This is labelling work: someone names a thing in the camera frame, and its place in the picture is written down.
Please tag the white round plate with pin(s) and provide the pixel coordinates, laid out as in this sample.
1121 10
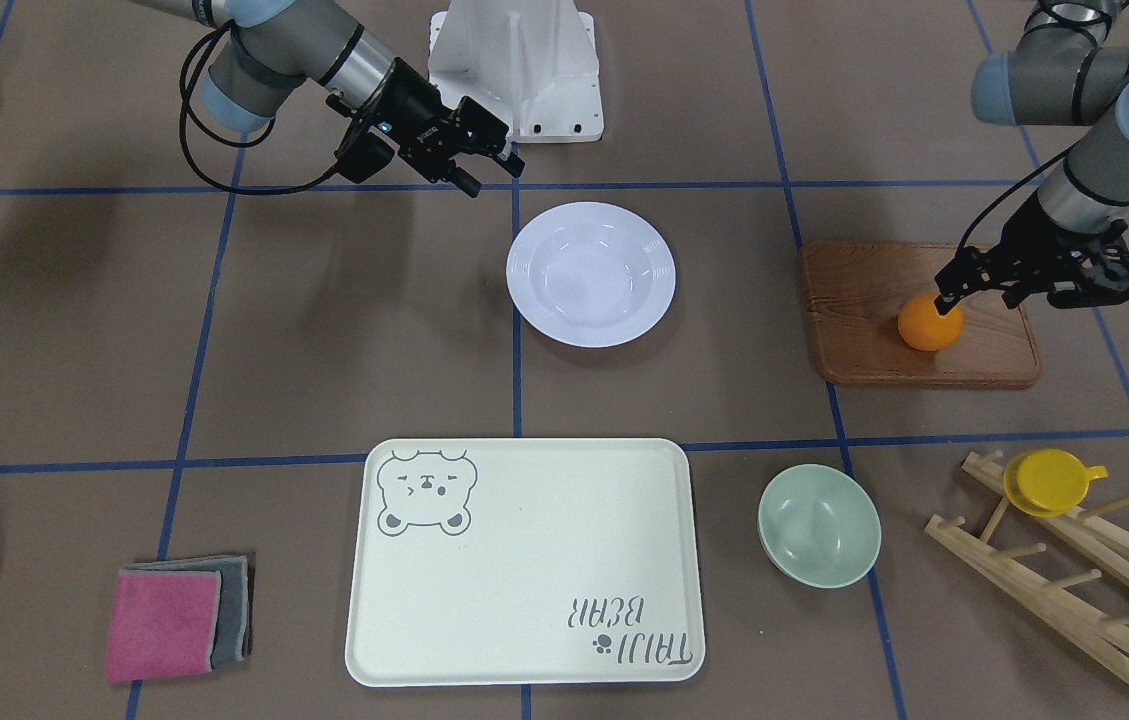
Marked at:
591 274

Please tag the green bowl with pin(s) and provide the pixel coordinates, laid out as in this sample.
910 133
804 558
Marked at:
818 526

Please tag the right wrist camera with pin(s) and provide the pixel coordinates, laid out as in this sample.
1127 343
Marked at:
361 155

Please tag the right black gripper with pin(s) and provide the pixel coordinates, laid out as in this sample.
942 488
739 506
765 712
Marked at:
416 104

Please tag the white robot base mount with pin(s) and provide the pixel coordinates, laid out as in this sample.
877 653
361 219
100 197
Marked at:
534 64

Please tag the wooden drying rack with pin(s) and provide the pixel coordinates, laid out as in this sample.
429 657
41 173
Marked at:
1070 572

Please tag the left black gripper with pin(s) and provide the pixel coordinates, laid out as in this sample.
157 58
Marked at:
1036 238

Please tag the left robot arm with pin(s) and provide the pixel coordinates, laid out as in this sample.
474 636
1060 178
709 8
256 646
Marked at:
1063 72

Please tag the cream bear tray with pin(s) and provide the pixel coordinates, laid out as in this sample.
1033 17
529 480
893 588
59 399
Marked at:
525 561

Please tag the yellow mug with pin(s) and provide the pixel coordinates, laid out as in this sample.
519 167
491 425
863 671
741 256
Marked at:
1049 482

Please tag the grey folded cloth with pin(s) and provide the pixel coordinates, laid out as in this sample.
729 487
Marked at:
232 630

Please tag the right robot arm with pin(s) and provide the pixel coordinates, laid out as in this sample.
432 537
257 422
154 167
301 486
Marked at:
256 53

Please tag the pink folded cloth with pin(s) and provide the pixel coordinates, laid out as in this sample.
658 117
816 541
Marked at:
163 625

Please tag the orange fruit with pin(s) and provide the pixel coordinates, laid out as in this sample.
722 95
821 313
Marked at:
920 327

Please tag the wooden cutting board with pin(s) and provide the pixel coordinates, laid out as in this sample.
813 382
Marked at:
872 320

